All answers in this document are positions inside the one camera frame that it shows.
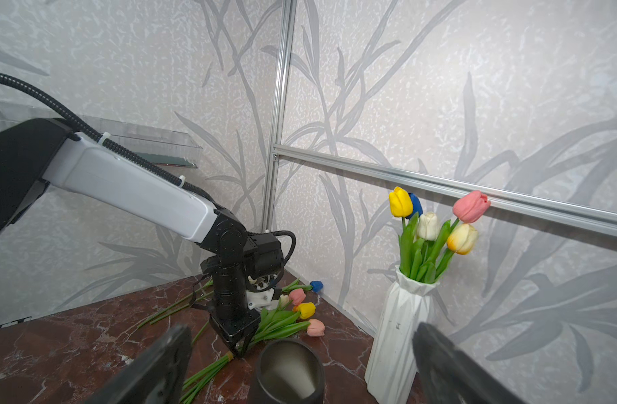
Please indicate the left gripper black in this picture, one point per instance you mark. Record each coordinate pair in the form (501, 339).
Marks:
(237, 330)

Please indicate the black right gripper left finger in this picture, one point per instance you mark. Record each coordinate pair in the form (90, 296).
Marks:
(155, 376)

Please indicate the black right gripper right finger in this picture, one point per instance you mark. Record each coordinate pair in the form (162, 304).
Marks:
(448, 375)

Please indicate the tulip bouquet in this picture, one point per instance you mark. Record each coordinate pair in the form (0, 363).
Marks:
(291, 315)

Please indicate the white ribbed ceramic vase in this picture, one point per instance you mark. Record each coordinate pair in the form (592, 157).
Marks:
(392, 366)

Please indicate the black cylindrical vase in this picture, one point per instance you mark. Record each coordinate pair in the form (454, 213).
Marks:
(288, 371)

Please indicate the pink tulip flower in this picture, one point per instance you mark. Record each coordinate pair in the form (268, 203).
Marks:
(468, 210)

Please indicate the dark blue tulip flower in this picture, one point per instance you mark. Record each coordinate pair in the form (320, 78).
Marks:
(417, 208)

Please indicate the bright yellow tulip flower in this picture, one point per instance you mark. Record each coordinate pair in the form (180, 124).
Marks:
(401, 207)

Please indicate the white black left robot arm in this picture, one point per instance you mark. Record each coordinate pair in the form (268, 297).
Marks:
(40, 153)

